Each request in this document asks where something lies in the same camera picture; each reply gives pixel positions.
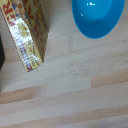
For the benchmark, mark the yellow red cereal box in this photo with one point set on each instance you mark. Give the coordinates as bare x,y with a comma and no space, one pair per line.
27,31

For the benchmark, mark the blue plastic bowl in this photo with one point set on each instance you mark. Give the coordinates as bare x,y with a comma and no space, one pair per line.
96,18

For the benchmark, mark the black fabric storage box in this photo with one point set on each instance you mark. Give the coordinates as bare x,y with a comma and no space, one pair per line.
1,53

